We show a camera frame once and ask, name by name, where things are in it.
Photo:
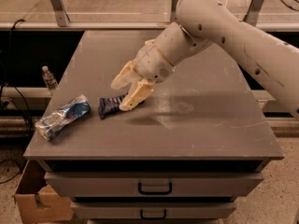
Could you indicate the top drawer black handle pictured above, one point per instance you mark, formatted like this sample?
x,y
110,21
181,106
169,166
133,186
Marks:
x,y
154,189

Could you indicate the clear plastic water bottle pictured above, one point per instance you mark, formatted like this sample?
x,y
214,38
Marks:
x,y
49,79

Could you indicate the cardboard box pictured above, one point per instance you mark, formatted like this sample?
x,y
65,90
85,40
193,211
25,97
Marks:
x,y
37,201

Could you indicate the lower drawer black handle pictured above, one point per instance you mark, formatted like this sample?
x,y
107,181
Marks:
x,y
153,215

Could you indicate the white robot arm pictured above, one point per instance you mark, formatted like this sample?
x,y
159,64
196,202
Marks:
x,y
273,63

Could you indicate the left metal bracket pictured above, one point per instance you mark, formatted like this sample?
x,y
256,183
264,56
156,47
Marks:
x,y
60,12

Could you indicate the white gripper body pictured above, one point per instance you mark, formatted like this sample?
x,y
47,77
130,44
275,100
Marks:
x,y
151,63

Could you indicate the drawer black handle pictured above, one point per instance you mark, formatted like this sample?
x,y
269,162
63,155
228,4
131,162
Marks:
x,y
154,189
153,215

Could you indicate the blue rxbar blueberry wrapper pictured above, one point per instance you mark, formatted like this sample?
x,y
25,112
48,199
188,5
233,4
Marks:
x,y
109,106

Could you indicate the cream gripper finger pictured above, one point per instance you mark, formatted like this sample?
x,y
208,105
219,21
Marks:
x,y
126,76
138,92

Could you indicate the grey drawer cabinet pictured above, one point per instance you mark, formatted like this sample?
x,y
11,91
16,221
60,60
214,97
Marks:
x,y
201,129

